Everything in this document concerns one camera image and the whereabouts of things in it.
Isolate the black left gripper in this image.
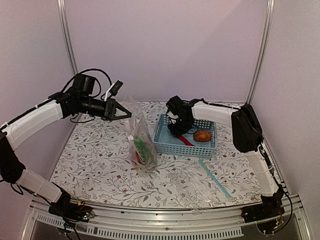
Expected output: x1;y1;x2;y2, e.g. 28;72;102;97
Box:
80;95;132;121

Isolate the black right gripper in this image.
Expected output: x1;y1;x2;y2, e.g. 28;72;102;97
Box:
169;117;193;137

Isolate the red chili pepper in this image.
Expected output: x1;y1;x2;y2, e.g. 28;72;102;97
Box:
178;136;194;147

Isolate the brown potato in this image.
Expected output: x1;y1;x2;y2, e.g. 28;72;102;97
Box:
193;129;212;143

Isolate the smooth green cucumber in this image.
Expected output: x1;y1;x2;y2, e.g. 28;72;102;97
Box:
133;136;156;166

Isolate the clear pink zipper bag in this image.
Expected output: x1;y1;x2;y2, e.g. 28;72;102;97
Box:
123;95;157;172

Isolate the red lychee fruit bunch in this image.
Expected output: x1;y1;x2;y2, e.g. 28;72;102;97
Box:
132;152;142;170

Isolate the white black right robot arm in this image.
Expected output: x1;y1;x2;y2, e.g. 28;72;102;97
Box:
166;95;286;223

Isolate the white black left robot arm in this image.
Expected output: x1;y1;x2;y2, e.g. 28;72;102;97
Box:
0;68;132;220

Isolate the clear blue zipper bag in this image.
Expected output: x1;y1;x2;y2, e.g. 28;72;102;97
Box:
172;158;232;212

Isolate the light blue plastic basket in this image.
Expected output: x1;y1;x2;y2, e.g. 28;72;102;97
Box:
152;114;218;159

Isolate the floral patterned table mat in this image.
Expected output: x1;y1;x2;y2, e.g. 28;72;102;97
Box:
50;116;261;209

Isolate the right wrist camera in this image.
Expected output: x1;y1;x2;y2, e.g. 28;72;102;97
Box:
166;111;179;124

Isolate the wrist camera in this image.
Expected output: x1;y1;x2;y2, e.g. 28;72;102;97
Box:
100;80;124;101
166;111;179;124

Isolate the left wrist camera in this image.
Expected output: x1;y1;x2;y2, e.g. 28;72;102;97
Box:
100;80;124;101

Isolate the front aluminium rail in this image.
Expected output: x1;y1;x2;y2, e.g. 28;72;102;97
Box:
22;195;313;240

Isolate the small circuit board with wires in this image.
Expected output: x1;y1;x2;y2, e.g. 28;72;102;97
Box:
74;201;96;222

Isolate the left aluminium frame post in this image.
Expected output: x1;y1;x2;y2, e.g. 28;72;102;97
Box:
56;0;78;75

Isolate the aluminium frame post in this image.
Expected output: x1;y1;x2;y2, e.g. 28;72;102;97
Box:
56;0;78;75
246;0;275;104

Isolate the right aluminium frame post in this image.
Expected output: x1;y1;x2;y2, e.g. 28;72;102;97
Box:
246;0;275;104

